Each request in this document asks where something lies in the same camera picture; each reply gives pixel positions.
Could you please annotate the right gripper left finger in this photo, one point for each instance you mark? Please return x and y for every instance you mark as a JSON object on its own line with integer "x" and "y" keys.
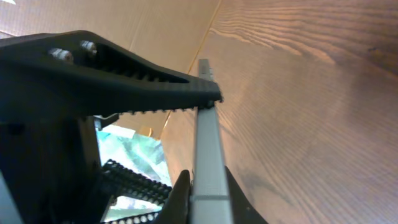
{"x": 47, "y": 77}

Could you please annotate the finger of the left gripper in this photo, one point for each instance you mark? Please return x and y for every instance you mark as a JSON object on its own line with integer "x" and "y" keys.
{"x": 176, "y": 208}
{"x": 243, "y": 211}

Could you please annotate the Galaxy smartphone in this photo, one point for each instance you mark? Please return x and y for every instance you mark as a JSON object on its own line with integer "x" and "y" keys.
{"x": 210, "y": 202}

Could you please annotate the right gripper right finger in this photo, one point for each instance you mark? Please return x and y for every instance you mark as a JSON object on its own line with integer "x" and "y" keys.
{"x": 125, "y": 182}

